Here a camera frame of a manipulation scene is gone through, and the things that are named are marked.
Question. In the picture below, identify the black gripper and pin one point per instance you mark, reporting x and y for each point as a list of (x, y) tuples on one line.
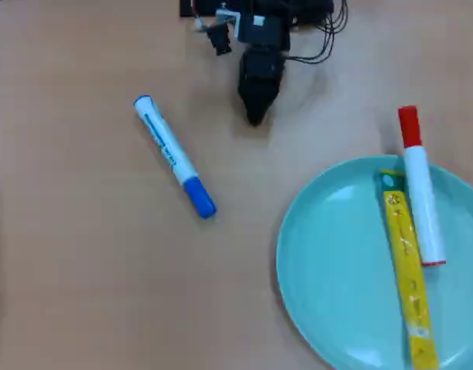
[(261, 65)]

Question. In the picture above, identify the blue whiteboard marker pen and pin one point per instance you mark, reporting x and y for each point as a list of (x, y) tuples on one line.
[(164, 148)]

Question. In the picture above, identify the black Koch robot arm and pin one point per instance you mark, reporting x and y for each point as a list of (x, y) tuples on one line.
[(265, 29)]

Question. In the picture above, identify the red whiteboard marker pen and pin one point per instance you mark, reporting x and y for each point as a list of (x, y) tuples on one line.
[(422, 200)]

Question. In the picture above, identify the light blue round plate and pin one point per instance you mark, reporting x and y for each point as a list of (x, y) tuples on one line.
[(333, 270)]

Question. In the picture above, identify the yellow stick packet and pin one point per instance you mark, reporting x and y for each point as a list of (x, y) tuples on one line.
[(406, 254)]

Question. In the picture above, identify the white metal bracket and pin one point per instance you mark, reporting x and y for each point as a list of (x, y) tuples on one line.
[(229, 21)]

